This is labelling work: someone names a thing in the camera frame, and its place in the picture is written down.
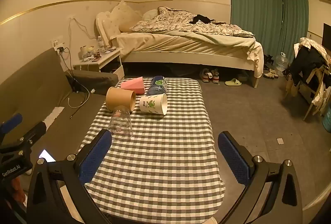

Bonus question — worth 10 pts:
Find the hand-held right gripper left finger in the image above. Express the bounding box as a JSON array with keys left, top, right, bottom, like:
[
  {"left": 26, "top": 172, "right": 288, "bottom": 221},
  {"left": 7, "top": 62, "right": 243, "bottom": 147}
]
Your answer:
[{"left": 26, "top": 129, "right": 113, "bottom": 224}]

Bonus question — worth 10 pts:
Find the pink triangular box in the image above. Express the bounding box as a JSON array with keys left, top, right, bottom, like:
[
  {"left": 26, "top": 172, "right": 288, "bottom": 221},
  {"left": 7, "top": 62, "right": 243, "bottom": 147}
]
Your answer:
[{"left": 120, "top": 76, "right": 145, "bottom": 95}]

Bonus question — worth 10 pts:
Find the bed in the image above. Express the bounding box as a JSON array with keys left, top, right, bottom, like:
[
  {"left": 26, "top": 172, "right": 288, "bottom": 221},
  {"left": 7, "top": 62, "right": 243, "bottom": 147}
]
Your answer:
[{"left": 96, "top": 7, "right": 265, "bottom": 88}]

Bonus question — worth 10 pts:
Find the teal bin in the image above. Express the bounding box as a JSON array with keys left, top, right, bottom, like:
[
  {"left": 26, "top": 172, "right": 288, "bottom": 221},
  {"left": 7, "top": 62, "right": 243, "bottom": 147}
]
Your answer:
[{"left": 322, "top": 110, "right": 331, "bottom": 134}]

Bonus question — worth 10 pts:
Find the brown paper cup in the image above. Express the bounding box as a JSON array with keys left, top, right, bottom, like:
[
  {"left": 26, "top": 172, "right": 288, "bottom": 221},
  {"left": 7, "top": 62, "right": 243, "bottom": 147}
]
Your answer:
[{"left": 106, "top": 87, "right": 136, "bottom": 113}]

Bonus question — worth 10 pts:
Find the light shoes pair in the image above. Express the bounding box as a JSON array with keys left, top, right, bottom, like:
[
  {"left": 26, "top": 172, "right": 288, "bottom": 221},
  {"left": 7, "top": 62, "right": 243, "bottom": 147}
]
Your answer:
[{"left": 263, "top": 69, "right": 279, "bottom": 80}]

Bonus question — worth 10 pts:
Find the clear water jug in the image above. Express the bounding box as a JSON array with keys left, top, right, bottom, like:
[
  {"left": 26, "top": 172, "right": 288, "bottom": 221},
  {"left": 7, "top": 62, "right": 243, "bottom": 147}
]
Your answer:
[{"left": 273, "top": 52, "right": 289, "bottom": 73}]

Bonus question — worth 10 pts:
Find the black cable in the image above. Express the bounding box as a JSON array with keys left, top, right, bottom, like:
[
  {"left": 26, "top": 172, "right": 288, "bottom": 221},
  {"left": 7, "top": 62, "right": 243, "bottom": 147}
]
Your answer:
[{"left": 69, "top": 76, "right": 90, "bottom": 119}]

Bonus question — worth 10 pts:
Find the phone with lit screen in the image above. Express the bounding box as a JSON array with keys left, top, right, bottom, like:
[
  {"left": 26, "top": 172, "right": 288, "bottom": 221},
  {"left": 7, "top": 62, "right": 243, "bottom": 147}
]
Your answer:
[{"left": 39, "top": 149, "right": 56, "bottom": 163}]

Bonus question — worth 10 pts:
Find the dark screen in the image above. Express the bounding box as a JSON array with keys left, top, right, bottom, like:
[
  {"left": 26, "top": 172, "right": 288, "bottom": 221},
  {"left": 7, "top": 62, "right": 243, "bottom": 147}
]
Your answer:
[{"left": 323, "top": 23, "right": 331, "bottom": 46}]

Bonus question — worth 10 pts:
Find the white pillow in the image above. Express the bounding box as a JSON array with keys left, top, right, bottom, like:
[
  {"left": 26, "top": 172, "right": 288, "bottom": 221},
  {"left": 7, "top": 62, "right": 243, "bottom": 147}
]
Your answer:
[{"left": 142, "top": 10, "right": 159, "bottom": 20}]

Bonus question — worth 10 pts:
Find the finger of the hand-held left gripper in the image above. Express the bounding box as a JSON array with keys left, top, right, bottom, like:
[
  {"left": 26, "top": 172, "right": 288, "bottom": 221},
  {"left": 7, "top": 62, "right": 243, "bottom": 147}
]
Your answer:
[
  {"left": 14, "top": 121, "right": 47, "bottom": 148},
  {"left": 0, "top": 113, "right": 23, "bottom": 138}
]

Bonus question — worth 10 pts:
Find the black garment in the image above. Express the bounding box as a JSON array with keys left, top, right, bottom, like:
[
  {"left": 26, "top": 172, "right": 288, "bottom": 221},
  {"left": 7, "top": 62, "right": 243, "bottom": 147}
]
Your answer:
[{"left": 189, "top": 14, "right": 227, "bottom": 26}]

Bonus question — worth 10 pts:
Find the white paper cup green print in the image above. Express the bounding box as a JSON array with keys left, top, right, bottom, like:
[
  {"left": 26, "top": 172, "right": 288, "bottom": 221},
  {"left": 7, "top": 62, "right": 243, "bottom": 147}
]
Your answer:
[{"left": 139, "top": 93, "right": 168, "bottom": 116}]

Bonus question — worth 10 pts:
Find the grey white checkered tablecloth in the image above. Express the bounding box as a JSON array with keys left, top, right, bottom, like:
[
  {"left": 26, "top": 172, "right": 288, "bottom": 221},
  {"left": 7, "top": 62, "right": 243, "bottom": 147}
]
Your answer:
[{"left": 78, "top": 77, "right": 226, "bottom": 218}]

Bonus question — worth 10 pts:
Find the black clothes pile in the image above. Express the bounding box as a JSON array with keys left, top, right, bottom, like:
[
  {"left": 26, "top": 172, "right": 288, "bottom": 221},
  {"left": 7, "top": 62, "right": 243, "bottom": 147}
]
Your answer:
[{"left": 288, "top": 45, "right": 327, "bottom": 81}]

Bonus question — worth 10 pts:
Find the white nightstand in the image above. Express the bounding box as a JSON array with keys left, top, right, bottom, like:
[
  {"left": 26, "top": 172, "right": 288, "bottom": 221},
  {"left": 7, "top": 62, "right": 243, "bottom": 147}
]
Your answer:
[{"left": 73, "top": 47, "right": 125, "bottom": 81}]

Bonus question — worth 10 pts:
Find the cream pillow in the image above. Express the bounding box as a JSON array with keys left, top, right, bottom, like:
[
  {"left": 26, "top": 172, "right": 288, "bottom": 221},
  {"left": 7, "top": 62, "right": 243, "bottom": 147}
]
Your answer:
[{"left": 110, "top": 1, "right": 143, "bottom": 33}]

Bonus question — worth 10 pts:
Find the green slipper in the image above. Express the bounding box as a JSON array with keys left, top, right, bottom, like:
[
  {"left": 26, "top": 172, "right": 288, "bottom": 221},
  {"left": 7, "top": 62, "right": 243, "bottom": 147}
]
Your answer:
[{"left": 224, "top": 78, "right": 242, "bottom": 87}]

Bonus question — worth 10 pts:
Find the white paper sheet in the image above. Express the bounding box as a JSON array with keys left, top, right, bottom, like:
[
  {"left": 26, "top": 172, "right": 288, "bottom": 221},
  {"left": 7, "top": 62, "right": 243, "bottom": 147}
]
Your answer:
[{"left": 43, "top": 106, "right": 65, "bottom": 126}]

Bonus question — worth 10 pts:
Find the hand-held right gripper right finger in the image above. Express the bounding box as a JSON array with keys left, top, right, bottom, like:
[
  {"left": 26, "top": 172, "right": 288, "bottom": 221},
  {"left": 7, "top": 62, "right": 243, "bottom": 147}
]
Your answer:
[{"left": 218, "top": 131, "right": 303, "bottom": 224}]

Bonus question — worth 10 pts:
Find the wall socket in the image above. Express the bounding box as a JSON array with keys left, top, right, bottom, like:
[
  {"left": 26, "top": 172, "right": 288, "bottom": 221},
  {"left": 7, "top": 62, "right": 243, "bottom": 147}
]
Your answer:
[{"left": 52, "top": 36, "right": 65, "bottom": 53}]

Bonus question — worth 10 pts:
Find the patterned quilt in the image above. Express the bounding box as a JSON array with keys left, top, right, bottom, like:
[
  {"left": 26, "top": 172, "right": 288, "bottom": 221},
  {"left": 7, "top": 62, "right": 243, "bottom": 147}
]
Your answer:
[{"left": 130, "top": 7, "right": 256, "bottom": 39}]

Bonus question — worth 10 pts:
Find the blue cup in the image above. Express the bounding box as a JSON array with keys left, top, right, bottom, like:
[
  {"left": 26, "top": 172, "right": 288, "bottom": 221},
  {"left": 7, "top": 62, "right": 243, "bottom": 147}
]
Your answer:
[{"left": 146, "top": 76, "right": 168, "bottom": 96}]

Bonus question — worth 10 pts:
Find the plaid shirt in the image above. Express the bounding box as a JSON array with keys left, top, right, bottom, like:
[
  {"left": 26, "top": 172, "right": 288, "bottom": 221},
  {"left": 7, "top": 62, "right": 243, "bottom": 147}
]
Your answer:
[{"left": 299, "top": 37, "right": 331, "bottom": 65}]

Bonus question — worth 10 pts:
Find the grey sofa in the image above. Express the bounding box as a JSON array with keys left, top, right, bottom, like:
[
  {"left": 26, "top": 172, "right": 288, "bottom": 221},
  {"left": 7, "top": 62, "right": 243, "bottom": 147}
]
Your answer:
[{"left": 0, "top": 47, "right": 120, "bottom": 189}]

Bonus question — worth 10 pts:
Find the white wall cable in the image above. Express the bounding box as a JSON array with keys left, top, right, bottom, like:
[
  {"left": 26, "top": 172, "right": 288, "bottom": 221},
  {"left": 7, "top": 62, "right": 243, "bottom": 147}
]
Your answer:
[{"left": 68, "top": 16, "right": 98, "bottom": 41}]

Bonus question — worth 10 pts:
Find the clear glass cup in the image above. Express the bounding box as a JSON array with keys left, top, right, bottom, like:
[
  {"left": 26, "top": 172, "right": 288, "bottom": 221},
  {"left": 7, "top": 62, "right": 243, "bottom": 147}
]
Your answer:
[{"left": 108, "top": 107, "right": 133, "bottom": 142}]

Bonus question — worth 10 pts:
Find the wooden chair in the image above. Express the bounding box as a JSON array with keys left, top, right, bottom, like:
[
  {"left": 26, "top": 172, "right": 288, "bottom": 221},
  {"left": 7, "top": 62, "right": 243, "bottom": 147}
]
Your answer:
[{"left": 284, "top": 58, "right": 331, "bottom": 121}]

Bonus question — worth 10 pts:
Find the narrow green curtain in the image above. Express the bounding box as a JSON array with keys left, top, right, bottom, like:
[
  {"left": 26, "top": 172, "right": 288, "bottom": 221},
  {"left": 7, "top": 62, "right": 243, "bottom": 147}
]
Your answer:
[{"left": 281, "top": 0, "right": 310, "bottom": 42}]

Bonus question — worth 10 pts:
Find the grey sofa cushion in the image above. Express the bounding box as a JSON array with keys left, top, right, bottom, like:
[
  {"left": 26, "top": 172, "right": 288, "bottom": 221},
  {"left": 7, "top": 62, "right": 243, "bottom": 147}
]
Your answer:
[{"left": 66, "top": 70, "right": 119, "bottom": 88}]

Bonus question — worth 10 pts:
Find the wide green curtain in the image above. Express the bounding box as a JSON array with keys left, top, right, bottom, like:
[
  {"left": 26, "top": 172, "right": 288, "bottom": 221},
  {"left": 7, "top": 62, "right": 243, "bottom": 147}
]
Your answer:
[{"left": 229, "top": 0, "right": 283, "bottom": 58}]

